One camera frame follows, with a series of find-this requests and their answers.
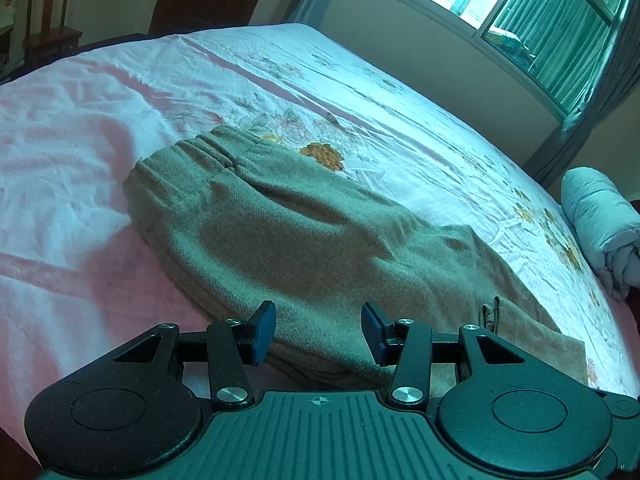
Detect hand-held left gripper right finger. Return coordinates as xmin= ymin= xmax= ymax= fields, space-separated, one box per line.
xmin=361 ymin=302 xmax=566 ymax=411

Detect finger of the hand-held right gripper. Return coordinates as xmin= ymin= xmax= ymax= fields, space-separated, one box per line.
xmin=597 ymin=392 xmax=640 ymax=480

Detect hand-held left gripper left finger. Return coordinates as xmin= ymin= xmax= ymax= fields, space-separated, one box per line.
xmin=75 ymin=301 xmax=277 ymax=411

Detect grey-brown pants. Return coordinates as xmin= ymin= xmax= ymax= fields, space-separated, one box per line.
xmin=122 ymin=125 xmax=586 ymax=391

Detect rolled light blue quilt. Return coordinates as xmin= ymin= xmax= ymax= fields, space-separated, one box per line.
xmin=560 ymin=166 xmax=640 ymax=302

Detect bed with floral sheet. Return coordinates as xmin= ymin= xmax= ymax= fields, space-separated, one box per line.
xmin=0 ymin=22 xmax=640 ymax=461

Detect cloth bundle on windowsill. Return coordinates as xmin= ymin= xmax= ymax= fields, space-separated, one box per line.
xmin=487 ymin=27 xmax=536 ymax=62

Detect teal curtain behind glass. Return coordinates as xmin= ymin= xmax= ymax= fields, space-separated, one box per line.
xmin=492 ymin=0 xmax=617 ymax=104

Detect dark wooden chair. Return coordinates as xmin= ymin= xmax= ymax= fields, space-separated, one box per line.
xmin=22 ymin=0 xmax=84 ymax=69

